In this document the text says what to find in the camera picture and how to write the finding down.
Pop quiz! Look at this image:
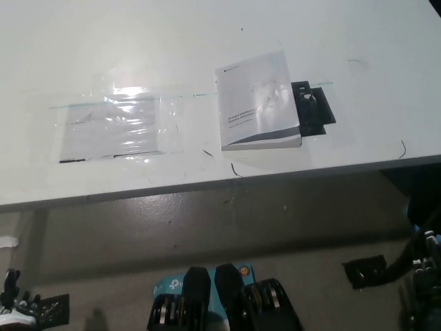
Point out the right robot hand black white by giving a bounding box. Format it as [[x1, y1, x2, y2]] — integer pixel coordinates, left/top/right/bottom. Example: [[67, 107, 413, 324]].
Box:
[[401, 229, 441, 331]]

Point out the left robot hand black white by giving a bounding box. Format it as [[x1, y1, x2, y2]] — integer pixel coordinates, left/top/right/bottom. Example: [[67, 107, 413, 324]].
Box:
[[0, 268, 41, 331]]

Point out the white paperback manual book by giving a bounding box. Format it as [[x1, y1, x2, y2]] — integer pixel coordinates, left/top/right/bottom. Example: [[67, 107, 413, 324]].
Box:
[[215, 50, 303, 152]]

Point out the grey desk leg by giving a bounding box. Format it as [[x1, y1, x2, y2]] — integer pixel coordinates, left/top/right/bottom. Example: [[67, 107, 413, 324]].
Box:
[[19, 209, 48, 277]]

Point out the white sheet under plastic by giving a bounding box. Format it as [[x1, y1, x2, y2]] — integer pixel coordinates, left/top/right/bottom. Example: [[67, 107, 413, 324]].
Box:
[[58, 96, 165, 163]]

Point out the clear plastic film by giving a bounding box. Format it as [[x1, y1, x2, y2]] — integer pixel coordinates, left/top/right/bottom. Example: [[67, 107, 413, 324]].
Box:
[[23, 68, 184, 166]]

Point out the dark desk frame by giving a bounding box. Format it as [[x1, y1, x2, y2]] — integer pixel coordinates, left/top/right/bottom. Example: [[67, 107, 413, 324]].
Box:
[[378, 168, 441, 277]]

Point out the black flat bracket part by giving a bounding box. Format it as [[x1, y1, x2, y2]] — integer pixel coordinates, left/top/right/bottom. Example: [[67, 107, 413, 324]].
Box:
[[291, 80, 337, 137]]

